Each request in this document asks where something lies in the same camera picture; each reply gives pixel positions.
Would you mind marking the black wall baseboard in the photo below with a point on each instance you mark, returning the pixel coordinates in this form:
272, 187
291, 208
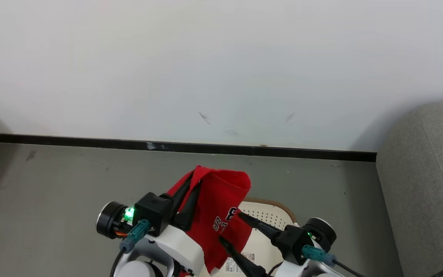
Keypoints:
167, 146

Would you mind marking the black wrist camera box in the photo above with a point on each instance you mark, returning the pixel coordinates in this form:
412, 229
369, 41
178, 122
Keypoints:
290, 242
154, 211

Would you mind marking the printed basket label sticker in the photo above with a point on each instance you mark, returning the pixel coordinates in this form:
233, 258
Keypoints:
231, 265

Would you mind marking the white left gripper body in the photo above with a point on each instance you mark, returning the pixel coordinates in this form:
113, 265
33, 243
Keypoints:
183, 246

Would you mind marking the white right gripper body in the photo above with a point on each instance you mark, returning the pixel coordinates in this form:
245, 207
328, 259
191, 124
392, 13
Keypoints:
321, 234

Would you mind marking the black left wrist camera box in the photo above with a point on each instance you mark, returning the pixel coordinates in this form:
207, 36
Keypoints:
154, 211

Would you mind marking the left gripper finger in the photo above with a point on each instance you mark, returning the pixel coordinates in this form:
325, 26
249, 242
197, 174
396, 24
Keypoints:
189, 215
181, 192

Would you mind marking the red jersey with white sleeves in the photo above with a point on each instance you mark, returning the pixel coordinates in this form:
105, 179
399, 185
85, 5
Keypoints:
221, 200

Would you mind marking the cream plastic laundry basket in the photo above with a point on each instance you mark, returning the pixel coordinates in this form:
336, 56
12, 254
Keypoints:
267, 215

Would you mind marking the grey fabric sofa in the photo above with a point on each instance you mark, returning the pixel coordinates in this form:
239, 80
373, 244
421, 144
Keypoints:
425, 192

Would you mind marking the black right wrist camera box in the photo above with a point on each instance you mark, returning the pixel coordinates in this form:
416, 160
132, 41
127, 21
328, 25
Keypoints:
290, 242

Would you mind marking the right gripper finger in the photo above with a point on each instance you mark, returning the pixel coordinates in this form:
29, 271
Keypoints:
263, 227
244, 263

